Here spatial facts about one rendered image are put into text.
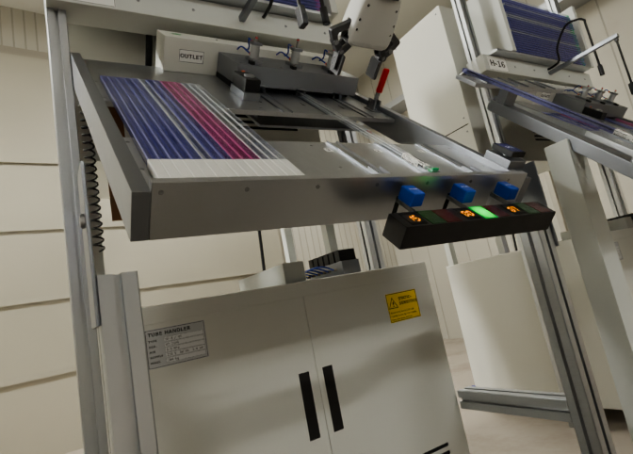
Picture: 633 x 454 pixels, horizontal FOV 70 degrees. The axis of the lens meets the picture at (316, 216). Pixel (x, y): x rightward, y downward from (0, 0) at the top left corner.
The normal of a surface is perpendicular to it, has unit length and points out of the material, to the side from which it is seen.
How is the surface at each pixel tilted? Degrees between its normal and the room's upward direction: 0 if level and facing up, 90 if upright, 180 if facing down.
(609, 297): 90
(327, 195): 133
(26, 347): 90
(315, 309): 90
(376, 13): 143
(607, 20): 90
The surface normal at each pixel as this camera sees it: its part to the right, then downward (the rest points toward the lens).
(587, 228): -0.88, 0.08
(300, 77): 0.49, 0.47
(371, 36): 0.40, 0.70
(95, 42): 0.50, -0.26
